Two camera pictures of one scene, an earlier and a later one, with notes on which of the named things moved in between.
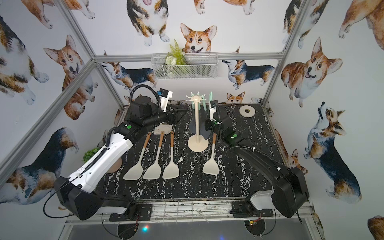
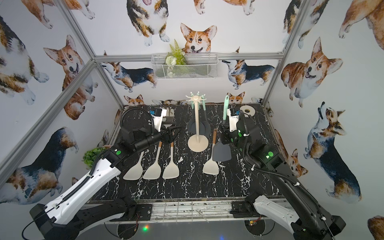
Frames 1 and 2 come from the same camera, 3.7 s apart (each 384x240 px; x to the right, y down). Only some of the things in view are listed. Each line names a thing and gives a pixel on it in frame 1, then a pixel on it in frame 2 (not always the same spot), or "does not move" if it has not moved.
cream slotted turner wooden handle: x=212 y=167 does not move
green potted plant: x=89 y=153 does not move
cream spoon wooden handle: x=136 y=172 does not move
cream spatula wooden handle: x=154 y=171 does not move
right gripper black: x=208 y=126 -> x=226 y=133
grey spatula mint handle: x=207 y=134 -> x=221 y=152
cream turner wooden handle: x=171 y=171 does not move
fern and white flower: x=176 y=57 does not move
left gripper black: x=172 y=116 -> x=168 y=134
